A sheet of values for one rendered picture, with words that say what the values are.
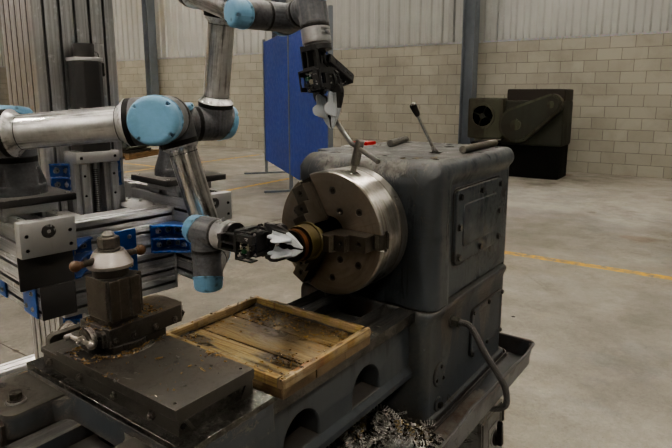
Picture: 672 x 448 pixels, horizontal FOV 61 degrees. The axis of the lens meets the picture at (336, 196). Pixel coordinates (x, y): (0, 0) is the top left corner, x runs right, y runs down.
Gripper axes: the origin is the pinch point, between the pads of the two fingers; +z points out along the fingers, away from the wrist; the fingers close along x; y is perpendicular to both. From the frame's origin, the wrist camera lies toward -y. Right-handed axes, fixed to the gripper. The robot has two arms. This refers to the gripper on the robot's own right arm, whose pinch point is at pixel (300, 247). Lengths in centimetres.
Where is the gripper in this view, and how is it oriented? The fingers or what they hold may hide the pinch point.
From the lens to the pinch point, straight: 128.7
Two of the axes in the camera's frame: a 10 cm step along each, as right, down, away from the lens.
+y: -6.1, 1.4, -7.8
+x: 0.0, -9.8, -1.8
